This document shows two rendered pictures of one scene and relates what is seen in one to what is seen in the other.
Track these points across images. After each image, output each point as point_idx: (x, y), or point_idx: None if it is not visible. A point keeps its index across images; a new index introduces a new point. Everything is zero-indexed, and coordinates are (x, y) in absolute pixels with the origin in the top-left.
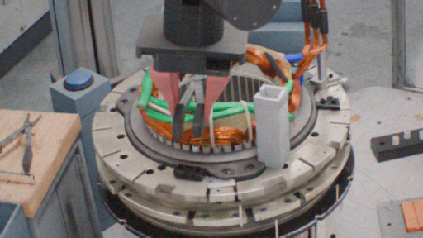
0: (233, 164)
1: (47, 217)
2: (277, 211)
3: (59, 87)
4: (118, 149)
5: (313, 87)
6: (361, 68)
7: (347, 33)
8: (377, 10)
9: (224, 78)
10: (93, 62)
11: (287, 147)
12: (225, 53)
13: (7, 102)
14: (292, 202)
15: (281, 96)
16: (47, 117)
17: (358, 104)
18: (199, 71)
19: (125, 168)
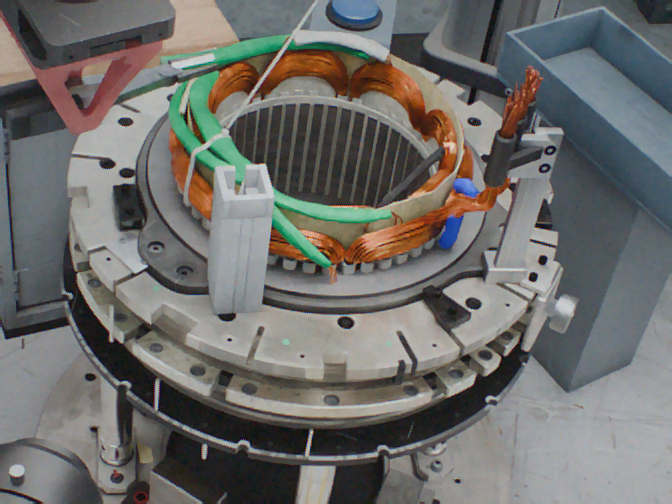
0: (180, 247)
1: (54, 131)
2: (165, 368)
3: (326, 0)
4: (138, 109)
5: (475, 265)
6: None
7: None
8: None
9: (33, 68)
10: (486, 24)
11: (248, 292)
12: (35, 24)
13: (671, 58)
14: (196, 377)
15: (242, 199)
16: (202, 11)
17: None
18: (14, 28)
19: (95, 136)
